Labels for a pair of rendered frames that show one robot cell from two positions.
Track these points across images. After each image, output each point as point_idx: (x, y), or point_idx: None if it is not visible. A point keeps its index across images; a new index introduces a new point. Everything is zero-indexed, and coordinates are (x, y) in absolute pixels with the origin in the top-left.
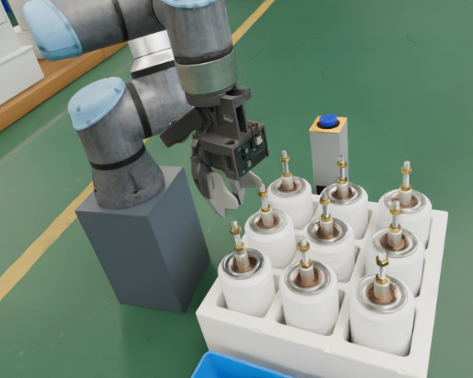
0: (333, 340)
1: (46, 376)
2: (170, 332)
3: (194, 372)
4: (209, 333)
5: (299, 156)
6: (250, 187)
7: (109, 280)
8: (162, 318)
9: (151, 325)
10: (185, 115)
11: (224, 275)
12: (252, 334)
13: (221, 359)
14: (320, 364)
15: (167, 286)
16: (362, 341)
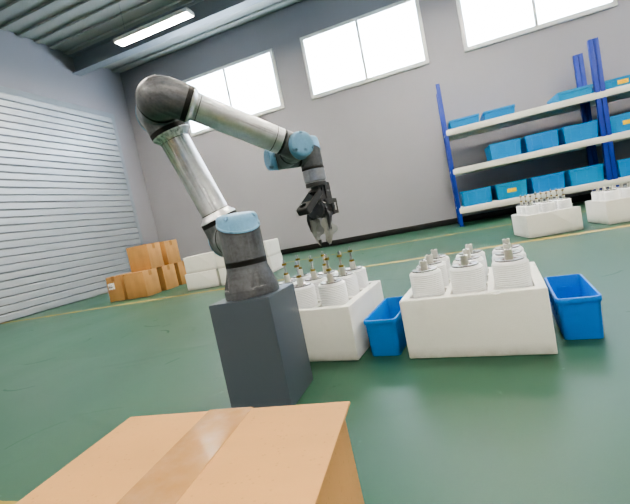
0: (365, 288)
1: (369, 420)
2: (329, 380)
3: (377, 320)
4: (353, 320)
5: (156, 375)
6: (321, 234)
7: (286, 378)
8: (315, 386)
9: (321, 388)
10: (316, 192)
11: (337, 282)
12: (360, 301)
13: (367, 320)
14: (371, 300)
15: (305, 352)
16: (365, 286)
